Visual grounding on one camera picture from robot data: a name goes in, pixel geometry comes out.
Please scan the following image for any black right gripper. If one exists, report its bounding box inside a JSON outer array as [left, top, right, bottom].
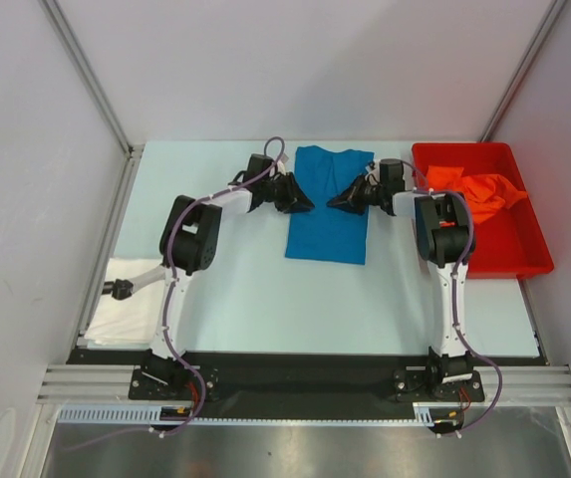
[[329, 173, 388, 215]]

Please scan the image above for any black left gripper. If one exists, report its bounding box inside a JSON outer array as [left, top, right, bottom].
[[261, 172, 315, 215]]

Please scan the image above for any blue t shirt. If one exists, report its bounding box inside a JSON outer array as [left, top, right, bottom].
[[284, 143, 377, 266]]

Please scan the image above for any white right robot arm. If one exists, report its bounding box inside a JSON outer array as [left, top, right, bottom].
[[327, 174, 475, 399]]

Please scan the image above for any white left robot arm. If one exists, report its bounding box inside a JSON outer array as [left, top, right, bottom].
[[149, 171, 314, 366]]

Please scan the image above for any orange t shirt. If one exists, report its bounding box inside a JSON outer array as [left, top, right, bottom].
[[427, 165, 528, 225]]

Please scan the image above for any red plastic bin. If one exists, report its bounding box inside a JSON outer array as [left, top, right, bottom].
[[412, 142, 554, 279]]

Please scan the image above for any white cloth pile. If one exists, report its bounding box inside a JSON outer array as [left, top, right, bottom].
[[84, 258, 164, 349]]

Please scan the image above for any aluminium corner frame post left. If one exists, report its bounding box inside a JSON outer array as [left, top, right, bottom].
[[38, 0, 135, 155]]

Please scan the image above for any aluminium corner frame post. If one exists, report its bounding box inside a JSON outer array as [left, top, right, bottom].
[[476, 0, 570, 142], [38, 0, 135, 155]]

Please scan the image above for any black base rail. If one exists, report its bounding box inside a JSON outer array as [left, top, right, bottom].
[[65, 351, 549, 422]]

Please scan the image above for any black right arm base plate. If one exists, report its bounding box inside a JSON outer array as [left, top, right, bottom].
[[392, 367, 485, 402]]

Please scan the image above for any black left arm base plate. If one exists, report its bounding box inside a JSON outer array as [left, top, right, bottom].
[[128, 353, 221, 402]]

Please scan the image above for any white slotted cable duct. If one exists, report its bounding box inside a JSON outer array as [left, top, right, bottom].
[[58, 404, 435, 428]]

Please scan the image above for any aluminium corner frame post right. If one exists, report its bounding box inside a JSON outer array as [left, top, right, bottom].
[[476, 0, 570, 142]]

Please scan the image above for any aluminium front frame rail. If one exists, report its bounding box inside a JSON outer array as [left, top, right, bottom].
[[38, 364, 571, 407]]

